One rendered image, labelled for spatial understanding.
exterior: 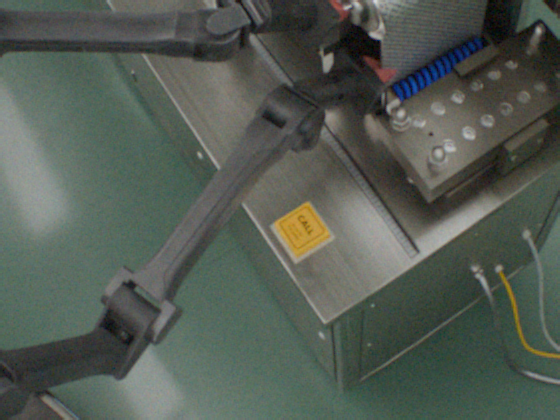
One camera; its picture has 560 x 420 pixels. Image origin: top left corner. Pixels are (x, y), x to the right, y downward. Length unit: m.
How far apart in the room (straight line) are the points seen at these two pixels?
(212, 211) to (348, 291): 0.36
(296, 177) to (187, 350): 0.97
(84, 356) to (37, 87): 1.80
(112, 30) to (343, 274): 0.64
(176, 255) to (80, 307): 1.32
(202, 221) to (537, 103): 0.65
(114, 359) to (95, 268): 1.35
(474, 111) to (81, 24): 0.72
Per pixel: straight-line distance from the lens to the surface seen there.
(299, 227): 1.74
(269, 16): 1.37
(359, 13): 1.53
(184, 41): 1.35
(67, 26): 1.39
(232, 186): 1.47
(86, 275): 2.78
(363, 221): 1.77
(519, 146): 1.73
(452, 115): 1.71
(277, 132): 1.49
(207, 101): 1.88
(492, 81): 1.76
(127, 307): 1.45
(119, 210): 2.82
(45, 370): 1.28
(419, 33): 1.64
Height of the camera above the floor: 2.56
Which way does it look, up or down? 69 degrees down
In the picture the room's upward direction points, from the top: 11 degrees counter-clockwise
